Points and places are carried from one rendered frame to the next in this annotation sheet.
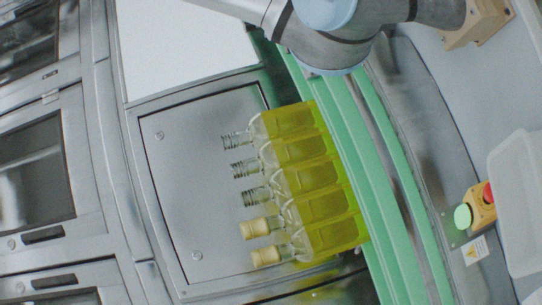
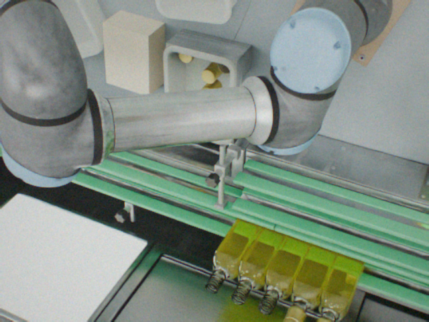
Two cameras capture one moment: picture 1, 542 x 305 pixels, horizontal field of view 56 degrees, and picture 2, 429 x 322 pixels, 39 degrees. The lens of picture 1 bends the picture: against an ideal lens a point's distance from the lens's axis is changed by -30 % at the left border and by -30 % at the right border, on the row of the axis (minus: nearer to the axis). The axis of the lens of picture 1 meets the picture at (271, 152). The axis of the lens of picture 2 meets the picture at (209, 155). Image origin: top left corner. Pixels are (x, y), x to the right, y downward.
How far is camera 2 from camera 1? 0.64 m
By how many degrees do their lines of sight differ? 34
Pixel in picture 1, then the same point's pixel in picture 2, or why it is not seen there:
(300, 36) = (291, 117)
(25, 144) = not seen: outside the picture
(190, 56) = (89, 272)
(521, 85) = not seen: outside the picture
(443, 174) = (391, 177)
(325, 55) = (311, 123)
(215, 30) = (86, 241)
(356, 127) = (303, 197)
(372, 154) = (332, 204)
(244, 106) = (170, 276)
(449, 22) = (384, 23)
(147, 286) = not seen: outside the picture
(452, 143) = (372, 157)
